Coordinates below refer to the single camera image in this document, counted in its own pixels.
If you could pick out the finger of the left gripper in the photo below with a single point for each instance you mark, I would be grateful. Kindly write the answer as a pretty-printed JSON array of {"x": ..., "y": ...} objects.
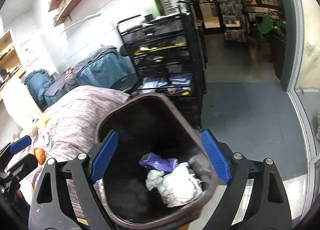
[{"x": 20, "y": 145}]

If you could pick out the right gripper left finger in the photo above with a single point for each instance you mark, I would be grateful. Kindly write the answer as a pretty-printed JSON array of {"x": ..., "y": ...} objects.
[{"x": 100, "y": 156}]

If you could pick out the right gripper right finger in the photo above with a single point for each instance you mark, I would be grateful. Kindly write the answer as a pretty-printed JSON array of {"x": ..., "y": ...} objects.
[{"x": 216, "y": 156}]

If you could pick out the purple tissue plastic bag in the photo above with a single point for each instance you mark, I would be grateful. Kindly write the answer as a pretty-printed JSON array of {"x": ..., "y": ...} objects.
[{"x": 154, "y": 162}]

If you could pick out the yellow foam fruit net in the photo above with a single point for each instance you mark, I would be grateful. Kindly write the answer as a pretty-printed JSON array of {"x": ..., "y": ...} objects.
[{"x": 42, "y": 122}]

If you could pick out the crumpled white paper trash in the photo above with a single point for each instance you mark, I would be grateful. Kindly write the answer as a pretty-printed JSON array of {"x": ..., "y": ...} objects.
[{"x": 177, "y": 188}]

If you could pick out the brown trash bin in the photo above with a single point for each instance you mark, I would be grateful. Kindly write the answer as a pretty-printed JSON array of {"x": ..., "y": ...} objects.
[{"x": 151, "y": 124}]

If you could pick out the cream cloth covered chair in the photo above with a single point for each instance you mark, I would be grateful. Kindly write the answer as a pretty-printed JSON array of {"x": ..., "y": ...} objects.
[{"x": 19, "y": 103}]

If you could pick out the purple striped bed blanket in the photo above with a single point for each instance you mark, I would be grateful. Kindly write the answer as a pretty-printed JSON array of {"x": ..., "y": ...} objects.
[{"x": 72, "y": 121}]

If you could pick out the blue bundled bedding pile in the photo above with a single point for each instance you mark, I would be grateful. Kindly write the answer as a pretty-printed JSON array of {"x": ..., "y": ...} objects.
[{"x": 37, "y": 83}]

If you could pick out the black round stool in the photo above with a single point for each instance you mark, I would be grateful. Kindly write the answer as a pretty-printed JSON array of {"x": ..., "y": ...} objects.
[{"x": 125, "y": 82}]

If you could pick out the blue skirted massage bed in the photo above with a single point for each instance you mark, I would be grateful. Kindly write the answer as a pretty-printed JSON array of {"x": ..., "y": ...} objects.
[{"x": 102, "y": 68}]

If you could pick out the white floor lamp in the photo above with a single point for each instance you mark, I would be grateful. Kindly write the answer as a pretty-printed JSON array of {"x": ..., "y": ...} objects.
[{"x": 82, "y": 20}]

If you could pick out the green lotion bottle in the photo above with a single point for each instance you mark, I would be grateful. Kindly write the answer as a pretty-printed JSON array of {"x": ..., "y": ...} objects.
[{"x": 159, "y": 7}]

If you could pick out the clear ribbed plastic bottle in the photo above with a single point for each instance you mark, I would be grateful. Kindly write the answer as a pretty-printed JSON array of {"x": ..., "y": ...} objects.
[{"x": 169, "y": 6}]

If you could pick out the wooden cubby wall shelf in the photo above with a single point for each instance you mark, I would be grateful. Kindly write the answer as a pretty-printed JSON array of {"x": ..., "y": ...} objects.
[{"x": 11, "y": 65}]

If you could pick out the black wire trolley rack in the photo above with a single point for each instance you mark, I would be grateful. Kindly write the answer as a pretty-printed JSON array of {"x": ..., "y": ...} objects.
[{"x": 167, "y": 59}]

